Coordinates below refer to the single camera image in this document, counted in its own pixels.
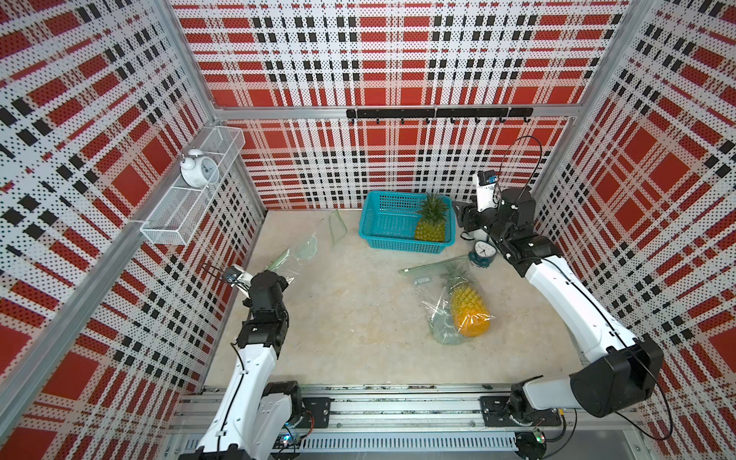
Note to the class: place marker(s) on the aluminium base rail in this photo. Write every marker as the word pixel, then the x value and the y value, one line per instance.
pixel 448 422

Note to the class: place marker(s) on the teal twin-bell alarm clock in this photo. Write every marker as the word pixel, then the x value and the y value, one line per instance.
pixel 483 254

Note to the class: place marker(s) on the clear wire wall shelf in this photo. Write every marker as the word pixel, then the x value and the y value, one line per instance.
pixel 175 218

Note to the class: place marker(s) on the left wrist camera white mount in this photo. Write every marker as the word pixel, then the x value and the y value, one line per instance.
pixel 237 277

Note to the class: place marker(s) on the green-yellow pineapple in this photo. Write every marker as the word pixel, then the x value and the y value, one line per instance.
pixel 433 220

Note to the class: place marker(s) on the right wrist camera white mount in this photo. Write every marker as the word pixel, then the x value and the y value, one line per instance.
pixel 485 187

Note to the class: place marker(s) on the white plush dog toy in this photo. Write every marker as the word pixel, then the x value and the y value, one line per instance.
pixel 475 235

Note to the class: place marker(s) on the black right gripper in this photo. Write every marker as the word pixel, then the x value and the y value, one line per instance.
pixel 469 216

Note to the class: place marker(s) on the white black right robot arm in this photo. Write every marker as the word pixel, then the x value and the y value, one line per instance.
pixel 621 370

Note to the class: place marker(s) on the clear zip-top bag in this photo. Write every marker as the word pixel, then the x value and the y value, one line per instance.
pixel 428 283
pixel 310 250

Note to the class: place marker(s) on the white alarm clock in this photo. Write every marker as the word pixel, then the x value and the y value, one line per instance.
pixel 199 170

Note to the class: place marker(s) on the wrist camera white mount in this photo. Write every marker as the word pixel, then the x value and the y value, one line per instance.
pixel 237 277
pixel 485 187

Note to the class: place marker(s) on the black wall hook rail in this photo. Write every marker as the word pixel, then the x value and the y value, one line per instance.
pixel 501 113

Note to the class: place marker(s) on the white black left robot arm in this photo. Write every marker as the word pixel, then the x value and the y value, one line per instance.
pixel 254 410

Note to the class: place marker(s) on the teal plastic basket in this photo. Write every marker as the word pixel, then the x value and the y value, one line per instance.
pixel 396 221

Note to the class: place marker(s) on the orange-yellow pineapple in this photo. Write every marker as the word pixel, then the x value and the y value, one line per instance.
pixel 468 309

